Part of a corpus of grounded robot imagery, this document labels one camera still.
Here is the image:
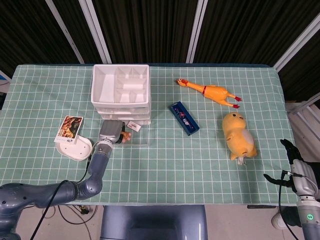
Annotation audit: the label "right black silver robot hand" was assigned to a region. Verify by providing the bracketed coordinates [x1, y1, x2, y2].
[263, 138, 320, 197]

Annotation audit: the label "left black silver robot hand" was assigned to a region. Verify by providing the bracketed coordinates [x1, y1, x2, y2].
[97, 120, 127, 146]

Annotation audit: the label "clear plastic drawer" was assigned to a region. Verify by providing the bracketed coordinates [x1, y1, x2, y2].
[97, 109, 152, 118]
[94, 102, 152, 111]
[109, 119, 152, 147]

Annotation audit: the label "white plastic drawer unit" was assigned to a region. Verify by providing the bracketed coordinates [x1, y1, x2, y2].
[90, 64, 153, 126]

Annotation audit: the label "small white labelled box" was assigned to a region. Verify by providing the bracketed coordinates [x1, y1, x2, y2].
[126, 121, 142, 131]

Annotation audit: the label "white oval plastic stand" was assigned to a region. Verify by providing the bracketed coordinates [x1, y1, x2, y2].
[55, 136, 94, 162]

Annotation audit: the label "printed picture card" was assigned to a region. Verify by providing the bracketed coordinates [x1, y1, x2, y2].
[53, 115, 84, 145]

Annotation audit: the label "green checked tablecloth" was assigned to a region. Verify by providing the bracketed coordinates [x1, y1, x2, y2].
[0, 64, 298, 206]

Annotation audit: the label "yellow plush duck toy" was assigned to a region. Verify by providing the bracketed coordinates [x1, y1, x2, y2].
[222, 112, 259, 166]

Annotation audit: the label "blue rectangular box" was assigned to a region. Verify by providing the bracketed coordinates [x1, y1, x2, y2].
[169, 101, 200, 137]

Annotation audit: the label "blue-grey robot torso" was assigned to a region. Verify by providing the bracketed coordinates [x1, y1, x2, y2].
[99, 204, 208, 240]

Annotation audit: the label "yellow rubber chicken toy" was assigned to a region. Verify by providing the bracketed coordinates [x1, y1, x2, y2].
[175, 77, 243, 109]

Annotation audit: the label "blue white board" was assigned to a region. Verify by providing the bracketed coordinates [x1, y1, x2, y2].
[0, 69, 12, 86]

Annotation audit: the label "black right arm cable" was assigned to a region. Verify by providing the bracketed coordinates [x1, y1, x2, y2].
[278, 169, 301, 240]

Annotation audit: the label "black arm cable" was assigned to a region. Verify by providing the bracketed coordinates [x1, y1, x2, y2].
[29, 147, 97, 240]
[278, 169, 301, 240]

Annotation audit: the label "white metal frame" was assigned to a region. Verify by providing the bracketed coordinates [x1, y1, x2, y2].
[286, 93, 320, 116]

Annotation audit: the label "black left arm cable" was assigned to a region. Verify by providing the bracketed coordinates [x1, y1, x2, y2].
[29, 147, 97, 240]

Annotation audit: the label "loose floor cables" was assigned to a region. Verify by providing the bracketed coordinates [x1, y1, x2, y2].
[42, 204, 98, 240]

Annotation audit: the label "wide white double post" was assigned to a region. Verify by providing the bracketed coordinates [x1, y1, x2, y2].
[78, 0, 112, 63]

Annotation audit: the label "thin white slanted post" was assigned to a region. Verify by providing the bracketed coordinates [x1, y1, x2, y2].
[44, 0, 85, 63]

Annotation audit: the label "white corner post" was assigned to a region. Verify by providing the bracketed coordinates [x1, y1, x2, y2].
[273, 12, 320, 71]

